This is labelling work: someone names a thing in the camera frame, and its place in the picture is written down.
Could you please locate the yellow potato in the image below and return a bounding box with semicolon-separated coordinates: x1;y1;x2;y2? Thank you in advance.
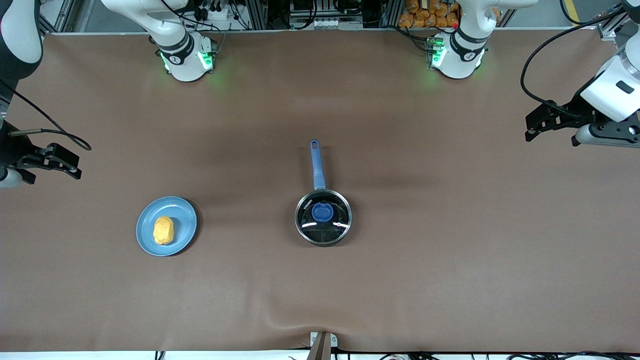
153;216;176;246

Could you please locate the glass lid with blue knob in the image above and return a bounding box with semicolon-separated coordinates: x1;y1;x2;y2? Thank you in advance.
296;191;352;246

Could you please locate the blue round plate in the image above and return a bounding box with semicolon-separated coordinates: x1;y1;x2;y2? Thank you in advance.
136;196;198;257

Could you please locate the pile of orange objects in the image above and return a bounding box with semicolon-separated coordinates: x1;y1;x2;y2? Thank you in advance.
398;0;461;29

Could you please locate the white power strip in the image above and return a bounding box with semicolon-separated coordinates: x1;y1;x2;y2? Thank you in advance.
294;18;352;29

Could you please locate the brown table mat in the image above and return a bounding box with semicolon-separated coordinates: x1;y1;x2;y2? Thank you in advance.
0;27;640;353

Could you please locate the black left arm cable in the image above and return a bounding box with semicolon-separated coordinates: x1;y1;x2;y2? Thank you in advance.
520;6;640;121

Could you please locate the black pot with blue handle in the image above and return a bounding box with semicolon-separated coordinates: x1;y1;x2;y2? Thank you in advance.
295;139;353;247

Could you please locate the aluminium frame profile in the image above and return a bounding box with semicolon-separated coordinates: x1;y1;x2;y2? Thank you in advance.
247;0;270;31

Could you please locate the grey table edge bracket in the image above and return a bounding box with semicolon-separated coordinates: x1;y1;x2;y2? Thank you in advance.
310;331;339;360

